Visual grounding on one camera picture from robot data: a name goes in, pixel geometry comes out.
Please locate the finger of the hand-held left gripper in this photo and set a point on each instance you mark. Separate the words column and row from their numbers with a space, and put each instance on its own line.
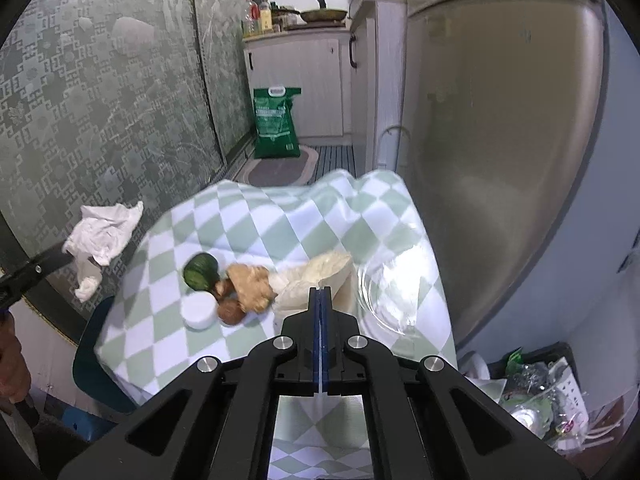
column 37, row 268

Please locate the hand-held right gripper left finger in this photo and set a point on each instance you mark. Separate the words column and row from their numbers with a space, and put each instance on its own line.
column 300, row 340

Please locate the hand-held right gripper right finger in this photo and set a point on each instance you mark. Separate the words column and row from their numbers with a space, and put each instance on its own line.
column 340, row 340

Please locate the white tissue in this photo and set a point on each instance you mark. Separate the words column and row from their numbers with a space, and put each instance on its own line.
column 100, row 232

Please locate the beige ginger root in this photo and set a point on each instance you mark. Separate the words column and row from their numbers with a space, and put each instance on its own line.
column 250, row 285

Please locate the white round lid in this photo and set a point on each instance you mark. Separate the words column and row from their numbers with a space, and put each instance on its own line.
column 199, row 311

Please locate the teal plastic bin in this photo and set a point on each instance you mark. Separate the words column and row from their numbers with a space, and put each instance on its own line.
column 95, row 360

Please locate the dark green vegetable piece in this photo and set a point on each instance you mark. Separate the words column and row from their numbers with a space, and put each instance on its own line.
column 200, row 271

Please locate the person's left hand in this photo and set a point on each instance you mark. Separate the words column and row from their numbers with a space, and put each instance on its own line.
column 11, row 360

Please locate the clear glass bowl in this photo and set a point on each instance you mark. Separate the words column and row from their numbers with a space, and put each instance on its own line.
column 390, row 300

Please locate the green white checkered tablecloth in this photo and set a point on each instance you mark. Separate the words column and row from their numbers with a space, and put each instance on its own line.
column 250, row 230

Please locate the patterned glass sliding door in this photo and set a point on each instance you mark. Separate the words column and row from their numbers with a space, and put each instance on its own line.
column 100, row 110
column 220, row 50

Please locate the grey oval rug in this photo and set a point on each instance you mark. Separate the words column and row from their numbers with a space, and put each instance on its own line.
column 280, row 167

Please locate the grey striped floor mat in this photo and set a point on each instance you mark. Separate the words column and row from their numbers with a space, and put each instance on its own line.
column 337, row 160

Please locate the green rice bag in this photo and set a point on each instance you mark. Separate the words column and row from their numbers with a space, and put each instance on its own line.
column 275, row 120

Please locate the white kitchen cabinet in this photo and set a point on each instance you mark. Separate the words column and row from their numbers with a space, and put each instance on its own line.
column 300, row 80

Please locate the silver refrigerator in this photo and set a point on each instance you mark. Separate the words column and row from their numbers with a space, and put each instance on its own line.
column 500, row 135

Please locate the clear bottle with red cap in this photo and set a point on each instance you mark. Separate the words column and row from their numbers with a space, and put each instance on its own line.
column 250, row 17

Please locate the frying pan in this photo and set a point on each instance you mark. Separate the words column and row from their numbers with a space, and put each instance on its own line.
column 322, row 14

